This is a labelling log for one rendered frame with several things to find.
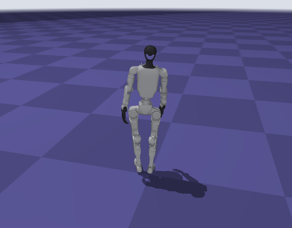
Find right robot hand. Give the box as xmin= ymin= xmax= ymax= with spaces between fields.
xmin=159 ymin=105 xmax=165 ymax=117

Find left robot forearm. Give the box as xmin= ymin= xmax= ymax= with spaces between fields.
xmin=121 ymin=86 xmax=131 ymax=110

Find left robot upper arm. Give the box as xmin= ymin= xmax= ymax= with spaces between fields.
xmin=127 ymin=66 xmax=139 ymax=93

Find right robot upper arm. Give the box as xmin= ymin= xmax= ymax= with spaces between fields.
xmin=159 ymin=68 xmax=168 ymax=94

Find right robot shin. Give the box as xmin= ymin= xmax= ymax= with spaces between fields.
xmin=149 ymin=137 xmax=157 ymax=167

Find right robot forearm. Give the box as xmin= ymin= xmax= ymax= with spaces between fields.
xmin=160 ymin=89 xmax=167 ymax=108

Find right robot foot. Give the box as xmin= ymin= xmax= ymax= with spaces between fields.
xmin=147 ymin=164 xmax=155 ymax=173

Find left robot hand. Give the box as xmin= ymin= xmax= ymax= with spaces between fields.
xmin=121 ymin=106 xmax=129 ymax=124

